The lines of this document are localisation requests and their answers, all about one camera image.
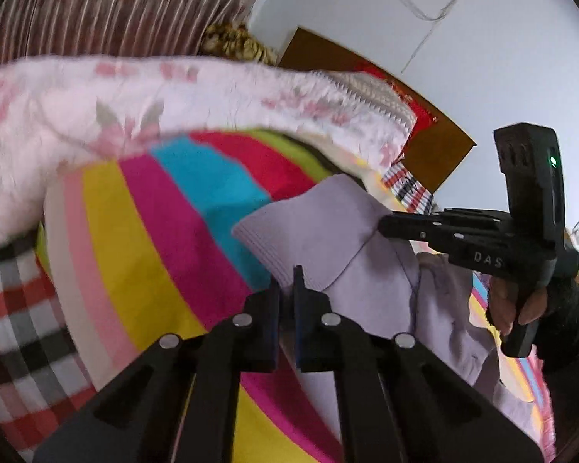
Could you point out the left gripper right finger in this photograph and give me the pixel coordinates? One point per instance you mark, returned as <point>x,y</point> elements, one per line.
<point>397,401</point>

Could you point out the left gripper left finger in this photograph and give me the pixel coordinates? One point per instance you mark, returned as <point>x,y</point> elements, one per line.
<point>177,402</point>

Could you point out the lavender pants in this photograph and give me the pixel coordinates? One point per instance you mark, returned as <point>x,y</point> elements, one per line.
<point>331,231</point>

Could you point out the right hand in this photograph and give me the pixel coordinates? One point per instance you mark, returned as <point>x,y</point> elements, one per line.
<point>502,296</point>

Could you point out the dark wooden headboard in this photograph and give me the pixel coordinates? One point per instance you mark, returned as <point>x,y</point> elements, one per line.
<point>433,155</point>

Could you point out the plaid checked blanket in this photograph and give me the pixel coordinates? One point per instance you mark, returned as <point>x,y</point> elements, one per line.
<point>42,378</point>

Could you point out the red embroidered pillow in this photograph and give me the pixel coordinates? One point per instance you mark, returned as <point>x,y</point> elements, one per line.
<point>425,118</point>

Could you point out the rainbow striped bed sheet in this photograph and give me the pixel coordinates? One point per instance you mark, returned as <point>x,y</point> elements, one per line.
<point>142,245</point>

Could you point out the pink floral quilt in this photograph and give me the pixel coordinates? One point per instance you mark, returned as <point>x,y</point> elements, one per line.
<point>58,113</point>

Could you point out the leopard print cloth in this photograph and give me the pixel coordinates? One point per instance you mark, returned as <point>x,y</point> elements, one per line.
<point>234,42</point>

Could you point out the floral striped curtain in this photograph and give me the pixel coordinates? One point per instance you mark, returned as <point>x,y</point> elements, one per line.
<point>130,28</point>

